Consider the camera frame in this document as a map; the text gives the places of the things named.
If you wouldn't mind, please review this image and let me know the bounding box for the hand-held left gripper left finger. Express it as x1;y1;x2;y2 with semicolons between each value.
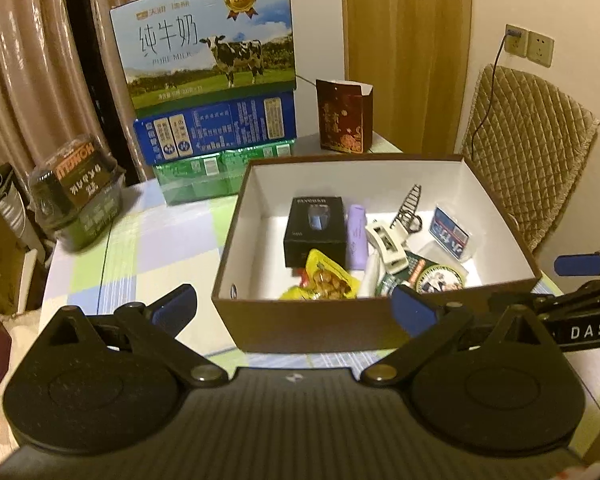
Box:
42;284;228;387

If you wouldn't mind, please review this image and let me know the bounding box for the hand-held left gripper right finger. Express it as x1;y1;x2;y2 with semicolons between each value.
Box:
362;284;556;386

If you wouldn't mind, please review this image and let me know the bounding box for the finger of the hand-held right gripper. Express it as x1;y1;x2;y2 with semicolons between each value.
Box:
487;280;600;318
554;246;600;278

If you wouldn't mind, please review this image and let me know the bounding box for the round green card packet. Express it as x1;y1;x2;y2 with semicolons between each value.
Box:
375;252;470;297

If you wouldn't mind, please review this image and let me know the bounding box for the white hair claw clip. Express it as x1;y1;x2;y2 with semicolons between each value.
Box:
365;220;407;275

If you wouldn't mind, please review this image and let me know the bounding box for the clear floss pick box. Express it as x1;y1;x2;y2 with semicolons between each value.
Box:
426;204;476;262

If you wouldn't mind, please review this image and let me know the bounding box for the yellow chestnut snack packet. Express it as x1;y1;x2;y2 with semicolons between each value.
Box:
279;249;358;301

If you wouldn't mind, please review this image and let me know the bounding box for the brown cardboard box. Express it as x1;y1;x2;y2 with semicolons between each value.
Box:
211;154;543;354

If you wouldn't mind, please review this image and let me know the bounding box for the black product box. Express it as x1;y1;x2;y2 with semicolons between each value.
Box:
283;196;348;268

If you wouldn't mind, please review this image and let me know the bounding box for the plaid cloth desktop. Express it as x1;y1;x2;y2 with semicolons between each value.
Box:
44;130;600;431

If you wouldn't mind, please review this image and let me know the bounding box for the chair with quilted cover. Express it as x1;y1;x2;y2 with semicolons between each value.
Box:
460;64;600;256

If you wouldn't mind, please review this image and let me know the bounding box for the green drink pack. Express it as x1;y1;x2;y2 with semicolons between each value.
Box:
152;139;295;206

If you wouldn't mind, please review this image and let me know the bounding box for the brown paper bag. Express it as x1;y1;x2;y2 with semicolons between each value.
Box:
0;162;48;311

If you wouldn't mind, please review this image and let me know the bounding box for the dark red gift box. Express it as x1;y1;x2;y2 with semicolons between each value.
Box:
316;78;376;153

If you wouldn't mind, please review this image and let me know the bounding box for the blue milk carton box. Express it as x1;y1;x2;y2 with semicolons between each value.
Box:
110;0;298;111

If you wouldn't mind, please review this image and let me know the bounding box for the brown wooden door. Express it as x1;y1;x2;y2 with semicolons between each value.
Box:
340;0;473;156

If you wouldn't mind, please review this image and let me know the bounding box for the beige curtain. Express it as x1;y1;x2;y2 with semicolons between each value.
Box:
0;0;246;181

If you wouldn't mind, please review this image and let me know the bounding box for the black power cable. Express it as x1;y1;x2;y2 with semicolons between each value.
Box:
472;34;511;158

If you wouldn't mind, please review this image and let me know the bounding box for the beige wall socket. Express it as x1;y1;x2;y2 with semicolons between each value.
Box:
504;24;530;58
527;31;555;67

